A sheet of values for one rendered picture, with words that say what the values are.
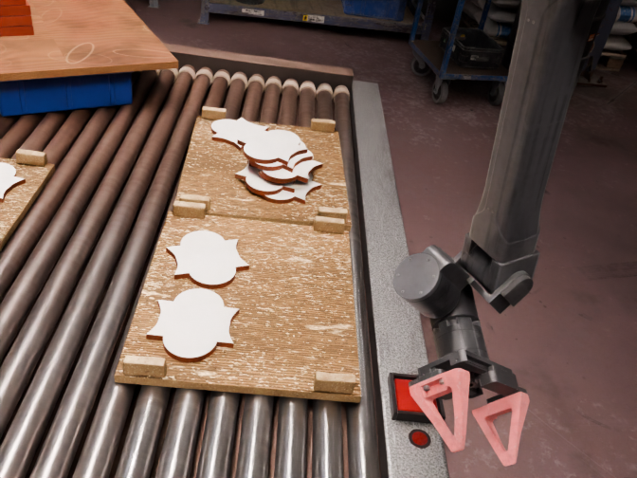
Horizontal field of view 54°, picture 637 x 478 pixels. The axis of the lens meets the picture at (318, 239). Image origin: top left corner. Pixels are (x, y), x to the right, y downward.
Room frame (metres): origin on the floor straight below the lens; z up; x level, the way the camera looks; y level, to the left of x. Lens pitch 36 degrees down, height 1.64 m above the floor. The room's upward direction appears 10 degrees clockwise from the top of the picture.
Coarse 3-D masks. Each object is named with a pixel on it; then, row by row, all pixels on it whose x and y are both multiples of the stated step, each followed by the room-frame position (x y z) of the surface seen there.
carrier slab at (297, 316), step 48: (240, 240) 0.92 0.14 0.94; (288, 240) 0.94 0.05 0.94; (336, 240) 0.97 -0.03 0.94; (144, 288) 0.75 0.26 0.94; (192, 288) 0.77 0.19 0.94; (240, 288) 0.79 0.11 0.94; (288, 288) 0.81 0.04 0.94; (336, 288) 0.83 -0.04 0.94; (144, 336) 0.65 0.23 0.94; (240, 336) 0.68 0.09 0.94; (288, 336) 0.70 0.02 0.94; (336, 336) 0.71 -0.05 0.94; (144, 384) 0.57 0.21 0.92; (192, 384) 0.58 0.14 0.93; (240, 384) 0.59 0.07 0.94; (288, 384) 0.60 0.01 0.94
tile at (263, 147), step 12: (264, 132) 1.22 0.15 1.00; (276, 132) 1.23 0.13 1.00; (288, 132) 1.24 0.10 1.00; (240, 144) 1.17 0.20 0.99; (252, 144) 1.16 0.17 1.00; (264, 144) 1.17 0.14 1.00; (276, 144) 1.18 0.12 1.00; (288, 144) 1.19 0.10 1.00; (252, 156) 1.11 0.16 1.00; (264, 156) 1.12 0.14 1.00; (276, 156) 1.13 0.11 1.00; (288, 156) 1.13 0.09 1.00
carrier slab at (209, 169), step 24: (192, 144) 1.24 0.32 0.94; (216, 144) 1.26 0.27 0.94; (312, 144) 1.33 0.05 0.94; (336, 144) 1.36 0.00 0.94; (192, 168) 1.14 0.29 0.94; (216, 168) 1.15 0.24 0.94; (240, 168) 1.17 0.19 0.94; (336, 168) 1.24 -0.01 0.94; (192, 192) 1.05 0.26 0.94; (216, 192) 1.06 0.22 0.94; (240, 192) 1.08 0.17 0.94; (312, 192) 1.13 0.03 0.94; (336, 192) 1.14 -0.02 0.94; (240, 216) 1.00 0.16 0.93; (264, 216) 1.01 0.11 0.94; (288, 216) 1.02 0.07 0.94; (312, 216) 1.03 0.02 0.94
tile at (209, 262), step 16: (192, 240) 0.88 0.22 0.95; (208, 240) 0.89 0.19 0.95; (224, 240) 0.89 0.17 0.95; (176, 256) 0.83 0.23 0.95; (192, 256) 0.83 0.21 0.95; (208, 256) 0.84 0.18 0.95; (224, 256) 0.85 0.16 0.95; (176, 272) 0.79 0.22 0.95; (192, 272) 0.79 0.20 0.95; (208, 272) 0.80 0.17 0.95; (224, 272) 0.81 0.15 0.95; (208, 288) 0.77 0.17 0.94
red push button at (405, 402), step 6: (396, 378) 0.65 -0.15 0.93; (396, 384) 0.64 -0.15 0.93; (402, 384) 0.64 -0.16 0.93; (408, 384) 0.65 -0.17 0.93; (396, 390) 0.63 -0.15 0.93; (402, 390) 0.63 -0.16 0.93; (408, 390) 0.64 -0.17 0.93; (396, 396) 0.62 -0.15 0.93; (402, 396) 0.62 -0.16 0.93; (408, 396) 0.62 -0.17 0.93; (396, 402) 0.61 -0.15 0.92; (402, 402) 0.61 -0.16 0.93; (408, 402) 0.61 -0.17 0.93; (414, 402) 0.61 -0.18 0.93; (402, 408) 0.60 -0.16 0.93; (408, 408) 0.60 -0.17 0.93; (414, 408) 0.60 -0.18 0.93; (420, 408) 0.61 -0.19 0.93
